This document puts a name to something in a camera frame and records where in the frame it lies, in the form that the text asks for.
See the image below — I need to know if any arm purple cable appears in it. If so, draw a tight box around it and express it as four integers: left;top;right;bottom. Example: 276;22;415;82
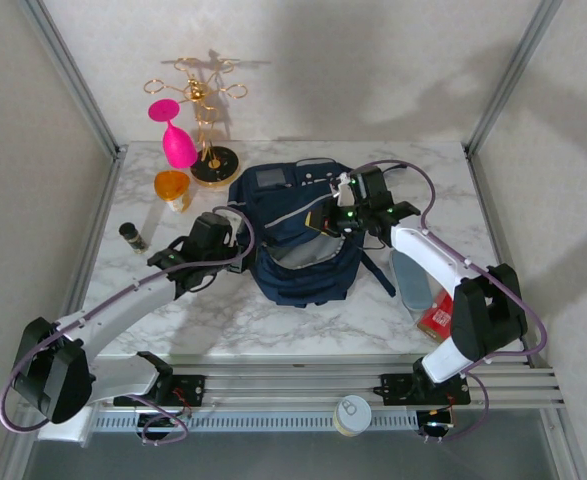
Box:
355;158;549;445
0;205;257;446

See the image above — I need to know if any slanted aluminium frame post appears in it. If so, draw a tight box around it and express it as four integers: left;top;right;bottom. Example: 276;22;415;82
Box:
465;0;567;159
15;0;127;161

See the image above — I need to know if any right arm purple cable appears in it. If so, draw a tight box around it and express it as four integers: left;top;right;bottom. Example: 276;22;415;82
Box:
355;158;549;445

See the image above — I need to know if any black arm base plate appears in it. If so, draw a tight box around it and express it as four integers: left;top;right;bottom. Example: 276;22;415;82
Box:
381;373;472;407
113;374;207;407

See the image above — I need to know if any small dark bottle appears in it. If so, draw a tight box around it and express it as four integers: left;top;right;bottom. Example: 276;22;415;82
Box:
118;222;150;254

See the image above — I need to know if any aluminium table side rail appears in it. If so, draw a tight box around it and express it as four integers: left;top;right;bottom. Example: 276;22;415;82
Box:
465;144;544;369
52;147;127;356

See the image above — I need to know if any orange plastic cup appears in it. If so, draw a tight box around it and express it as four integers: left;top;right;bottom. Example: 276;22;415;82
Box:
153;169;193;215

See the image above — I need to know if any grey slotted cable duct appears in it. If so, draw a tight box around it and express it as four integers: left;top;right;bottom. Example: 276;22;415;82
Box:
92;410;419;432

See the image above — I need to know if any red box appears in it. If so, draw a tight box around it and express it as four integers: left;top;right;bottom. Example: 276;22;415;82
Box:
416;292;457;346

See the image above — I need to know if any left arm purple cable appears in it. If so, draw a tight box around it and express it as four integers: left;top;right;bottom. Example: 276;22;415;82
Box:
0;205;257;446

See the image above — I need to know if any pink wine glass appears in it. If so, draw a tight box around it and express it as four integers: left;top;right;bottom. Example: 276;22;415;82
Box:
147;98;198;170

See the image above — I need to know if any tin can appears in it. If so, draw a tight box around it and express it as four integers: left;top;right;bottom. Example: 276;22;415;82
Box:
333;394;373;438

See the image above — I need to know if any aluminium frame cross rail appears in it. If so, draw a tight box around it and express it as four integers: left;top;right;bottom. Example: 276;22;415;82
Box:
20;364;567;414

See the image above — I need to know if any white foam pad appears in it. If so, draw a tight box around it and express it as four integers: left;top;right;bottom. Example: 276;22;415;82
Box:
36;418;94;444

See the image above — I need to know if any grey-blue pencil case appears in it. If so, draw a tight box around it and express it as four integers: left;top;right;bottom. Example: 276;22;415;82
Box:
388;248;434;314

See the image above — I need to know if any navy blue student backpack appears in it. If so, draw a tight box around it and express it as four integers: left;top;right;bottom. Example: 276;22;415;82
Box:
227;157;399;309

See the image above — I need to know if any gold wire glass rack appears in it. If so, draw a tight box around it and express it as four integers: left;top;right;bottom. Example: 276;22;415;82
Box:
143;54;248;189

